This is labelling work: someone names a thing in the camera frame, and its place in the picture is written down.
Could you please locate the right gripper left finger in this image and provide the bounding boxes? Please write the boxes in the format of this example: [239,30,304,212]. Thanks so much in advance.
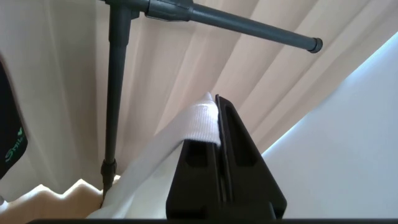
[165,138,226,219]

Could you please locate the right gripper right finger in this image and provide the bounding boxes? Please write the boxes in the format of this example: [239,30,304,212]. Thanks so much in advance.
[215,94,288,219]

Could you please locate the white printed t-shirt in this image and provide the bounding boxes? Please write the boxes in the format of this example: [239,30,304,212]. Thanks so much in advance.
[86,91,223,219]

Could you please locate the black shorts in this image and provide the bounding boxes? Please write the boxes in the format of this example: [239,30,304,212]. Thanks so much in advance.
[0,58,29,180]

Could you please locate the black clothes rack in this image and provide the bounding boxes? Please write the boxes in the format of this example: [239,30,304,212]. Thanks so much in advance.
[99,0,323,208]

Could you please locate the beige curtain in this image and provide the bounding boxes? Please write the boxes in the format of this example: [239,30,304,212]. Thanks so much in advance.
[0,0,398,203]

